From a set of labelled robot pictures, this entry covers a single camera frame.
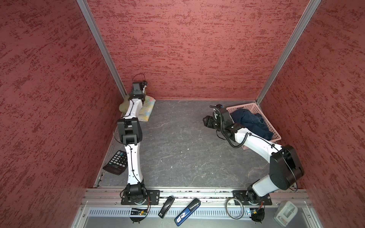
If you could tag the blue black stapler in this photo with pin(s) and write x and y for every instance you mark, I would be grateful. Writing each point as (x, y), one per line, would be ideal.
(187, 211)

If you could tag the right circuit board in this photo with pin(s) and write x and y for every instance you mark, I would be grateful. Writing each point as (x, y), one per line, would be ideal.
(258, 215)

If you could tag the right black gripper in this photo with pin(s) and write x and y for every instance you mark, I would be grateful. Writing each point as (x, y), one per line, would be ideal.
(208, 121)

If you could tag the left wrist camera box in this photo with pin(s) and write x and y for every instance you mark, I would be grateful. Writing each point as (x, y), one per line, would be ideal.
(139, 86)

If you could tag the dark blue skirt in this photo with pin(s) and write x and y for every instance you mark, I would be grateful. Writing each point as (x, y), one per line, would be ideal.
(254, 122)

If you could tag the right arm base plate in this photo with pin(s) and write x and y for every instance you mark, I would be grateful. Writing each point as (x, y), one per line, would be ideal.
(242, 196)

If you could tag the floral pastel skirt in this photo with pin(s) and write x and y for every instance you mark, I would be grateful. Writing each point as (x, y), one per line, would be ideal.
(146, 109)

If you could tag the circuit board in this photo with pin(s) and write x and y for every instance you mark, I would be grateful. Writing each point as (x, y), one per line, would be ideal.
(258, 215)
(139, 212)

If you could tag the pink plastic basket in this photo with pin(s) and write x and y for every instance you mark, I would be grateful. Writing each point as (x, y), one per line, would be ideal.
(255, 109)

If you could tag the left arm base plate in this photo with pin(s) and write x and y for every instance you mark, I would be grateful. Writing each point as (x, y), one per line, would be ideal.
(152, 197)

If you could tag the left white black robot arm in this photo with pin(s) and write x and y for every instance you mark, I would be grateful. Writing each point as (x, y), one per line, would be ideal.
(130, 134)

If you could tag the olive green skirt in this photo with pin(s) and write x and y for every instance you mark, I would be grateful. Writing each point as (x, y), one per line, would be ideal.
(123, 107)

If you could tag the grey plastic holder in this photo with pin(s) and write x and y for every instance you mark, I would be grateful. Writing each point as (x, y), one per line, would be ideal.
(285, 213)

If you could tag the left circuit board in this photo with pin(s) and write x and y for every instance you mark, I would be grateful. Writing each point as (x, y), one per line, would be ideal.
(139, 212)

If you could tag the black calculator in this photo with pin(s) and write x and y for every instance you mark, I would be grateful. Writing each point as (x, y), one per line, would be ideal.
(117, 164)

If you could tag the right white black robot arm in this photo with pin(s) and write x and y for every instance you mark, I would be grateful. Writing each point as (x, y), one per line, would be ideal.
(285, 168)

